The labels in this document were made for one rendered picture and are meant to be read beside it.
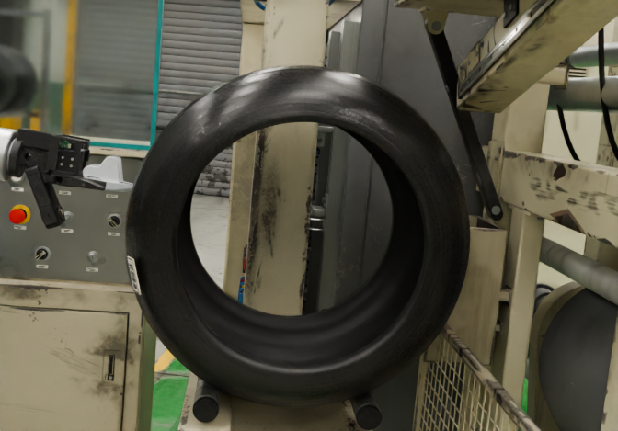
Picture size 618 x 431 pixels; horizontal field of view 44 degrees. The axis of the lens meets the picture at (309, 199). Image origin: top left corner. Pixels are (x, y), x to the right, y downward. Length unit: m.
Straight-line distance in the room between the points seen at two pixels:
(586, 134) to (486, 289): 3.23
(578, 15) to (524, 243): 0.64
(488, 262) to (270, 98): 0.65
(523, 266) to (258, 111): 0.73
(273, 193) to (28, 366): 0.87
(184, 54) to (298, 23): 9.22
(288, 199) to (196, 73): 9.18
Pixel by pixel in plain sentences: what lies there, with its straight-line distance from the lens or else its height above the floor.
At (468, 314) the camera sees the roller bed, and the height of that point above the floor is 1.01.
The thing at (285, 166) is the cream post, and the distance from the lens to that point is 1.60.
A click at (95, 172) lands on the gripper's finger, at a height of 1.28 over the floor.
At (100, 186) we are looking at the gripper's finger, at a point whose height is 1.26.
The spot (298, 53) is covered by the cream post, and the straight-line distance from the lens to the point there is 1.60.
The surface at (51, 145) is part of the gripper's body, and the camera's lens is 1.35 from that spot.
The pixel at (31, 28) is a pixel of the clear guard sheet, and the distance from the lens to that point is 2.06.
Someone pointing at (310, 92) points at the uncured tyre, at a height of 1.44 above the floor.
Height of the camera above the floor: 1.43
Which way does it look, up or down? 7 degrees down
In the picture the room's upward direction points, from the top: 5 degrees clockwise
